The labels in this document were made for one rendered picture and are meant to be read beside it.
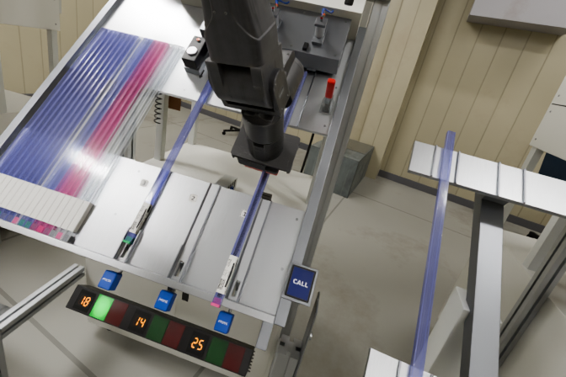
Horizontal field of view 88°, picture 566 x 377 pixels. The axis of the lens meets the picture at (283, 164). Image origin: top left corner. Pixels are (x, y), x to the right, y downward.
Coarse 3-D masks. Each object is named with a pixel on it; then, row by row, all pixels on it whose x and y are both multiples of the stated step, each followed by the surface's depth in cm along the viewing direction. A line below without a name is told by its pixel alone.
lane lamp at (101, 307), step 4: (100, 296) 53; (104, 296) 53; (100, 300) 52; (104, 300) 52; (108, 300) 52; (112, 300) 52; (96, 304) 52; (100, 304) 52; (104, 304) 52; (108, 304) 52; (96, 308) 52; (100, 308) 52; (104, 308) 52; (108, 308) 52; (92, 312) 52; (96, 312) 52; (100, 312) 52; (104, 312) 52; (96, 316) 51; (100, 316) 51; (104, 316) 51
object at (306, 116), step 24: (144, 0) 83; (168, 0) 83; (120, 24) 79; (144, 24) 79; (168, 24) 79; (192, 24) 79; (312, 72) 72; (192, 96) 69; (312, 96) 69; (336, 96) 69; (312, 120) 66
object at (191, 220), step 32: (128, 160) 63; (128, 192) 60; (160, 192) 59; (192, 192) 60; (224, 192) 59; (96, 224) 57; (128, 224) 57; (160, 224) 57; (192, 224) 57; (224, 224) 57; (256, 224) 57; (288, 224) 57; (128, 256) 54; (160, 256) 55; (192, 256) 54; (224, 256) 54; (256, 256) 54; (288, 256) 54; (256, 288) 52
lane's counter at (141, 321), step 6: (138, 312) 52; (144, 312) 52; (132, 318) 51; (138, 318) 51; (144, 318) 51; (132, 324) 51; (138, 324) 51; (144, 324) 51; (132, 330) 50; (138, 330) 50; (144, 330) 50
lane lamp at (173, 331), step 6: (168, 324) 51; (174, 324) 51; (180, 324) 51; (168, 330) 50; (174, 330) 50; (180, 330) 50; (168, 336) 50; (174, 336) 50; (180, 336) 50; (162, 342) 50; (168, 342) 50; (174, 342) 50
